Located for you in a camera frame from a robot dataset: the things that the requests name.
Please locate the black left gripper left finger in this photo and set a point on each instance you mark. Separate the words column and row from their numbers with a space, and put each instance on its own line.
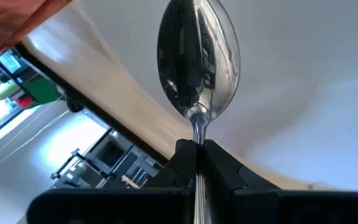
column 180, row 168

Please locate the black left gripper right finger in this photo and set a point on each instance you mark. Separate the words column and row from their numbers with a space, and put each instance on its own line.
column 222, row 171

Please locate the silver metal spoon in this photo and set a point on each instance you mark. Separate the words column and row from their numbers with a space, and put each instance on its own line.
column 197, row 62

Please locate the white bowl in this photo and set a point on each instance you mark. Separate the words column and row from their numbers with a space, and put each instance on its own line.
column 291, row 62

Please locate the black equipment rack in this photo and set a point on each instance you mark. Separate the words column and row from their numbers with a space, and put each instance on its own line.
column 110, row 152

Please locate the black table clamp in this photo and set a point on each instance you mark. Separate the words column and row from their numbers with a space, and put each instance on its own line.
column 75, row 104

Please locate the green board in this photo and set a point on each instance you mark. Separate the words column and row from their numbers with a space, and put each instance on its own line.
column 43, row 90

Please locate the red box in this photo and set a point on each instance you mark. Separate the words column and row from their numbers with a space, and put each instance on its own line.
column 26, row 101

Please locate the pale green cup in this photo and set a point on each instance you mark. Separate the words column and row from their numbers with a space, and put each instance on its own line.
column 7, row 90

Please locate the pink faceted plastic tumbler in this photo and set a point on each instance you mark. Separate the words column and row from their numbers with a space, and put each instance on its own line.
column 5, row 21

